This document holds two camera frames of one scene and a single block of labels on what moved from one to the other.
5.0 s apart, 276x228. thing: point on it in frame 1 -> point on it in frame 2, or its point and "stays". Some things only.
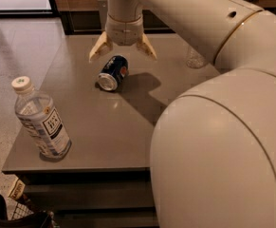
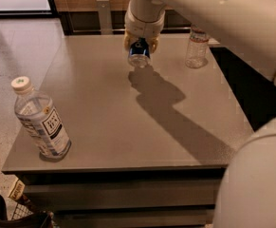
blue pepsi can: [112, 72] -> [138, 53]
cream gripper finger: [144, 46] -> [154, 44]
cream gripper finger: [101, 48] -> [128, 39]
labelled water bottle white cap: [36, 110] stays
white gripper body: [124, 30] -> [143, 27]
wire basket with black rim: [3, 214] stays
